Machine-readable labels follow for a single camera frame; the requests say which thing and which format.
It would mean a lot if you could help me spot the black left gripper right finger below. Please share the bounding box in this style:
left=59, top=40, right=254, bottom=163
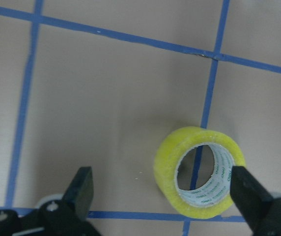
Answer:
left=230, top=166, right=274, bottom=234

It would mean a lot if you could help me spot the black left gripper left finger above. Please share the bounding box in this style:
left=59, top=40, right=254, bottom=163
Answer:
left=62, top=166, right=94, bottom=221

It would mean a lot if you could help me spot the yellow tape roll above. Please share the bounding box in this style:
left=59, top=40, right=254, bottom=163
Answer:
left=153, top=126, right=246, bottom=219

